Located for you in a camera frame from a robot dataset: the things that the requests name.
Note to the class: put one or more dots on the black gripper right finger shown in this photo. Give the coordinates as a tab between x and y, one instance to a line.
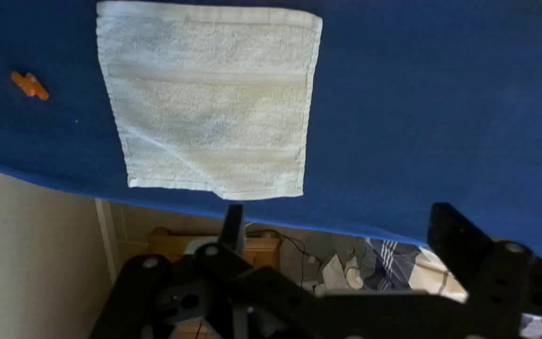
502	288

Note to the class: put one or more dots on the blue ironing board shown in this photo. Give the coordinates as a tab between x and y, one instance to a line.
421	113

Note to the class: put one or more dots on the white terry cloth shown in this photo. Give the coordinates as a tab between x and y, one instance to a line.
211	99

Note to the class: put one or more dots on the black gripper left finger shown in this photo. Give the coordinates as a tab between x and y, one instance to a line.
158	293

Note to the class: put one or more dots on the small orange plastic clip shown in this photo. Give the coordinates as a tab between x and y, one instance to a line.
28	84

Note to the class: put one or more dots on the wooden nightstand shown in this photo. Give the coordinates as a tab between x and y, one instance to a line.
169	243

